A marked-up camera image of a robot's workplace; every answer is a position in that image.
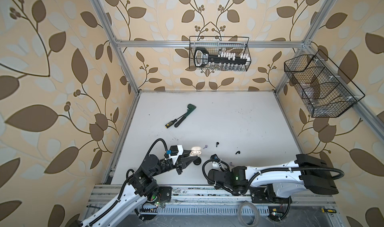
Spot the cream earbud charging case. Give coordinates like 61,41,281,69
190,147,203,156

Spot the black tool in basket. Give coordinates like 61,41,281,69
192,47,252,69

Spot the green pipe wrench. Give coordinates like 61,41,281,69
174,104,196,128

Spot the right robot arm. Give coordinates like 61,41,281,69
202,154,345,204

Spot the black round charging case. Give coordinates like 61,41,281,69
193,157,202,166

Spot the black yellow screwdriver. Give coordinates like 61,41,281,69
165,119,178,128

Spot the right wire basket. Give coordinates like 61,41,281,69
284,50,366,118

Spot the white tape roll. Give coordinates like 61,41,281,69
237,202,261,227

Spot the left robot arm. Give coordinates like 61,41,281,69
75,138,203,227

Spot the small yellow screwdriver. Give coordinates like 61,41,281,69
321,208,337,214

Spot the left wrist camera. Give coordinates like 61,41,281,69
165,145,184,160

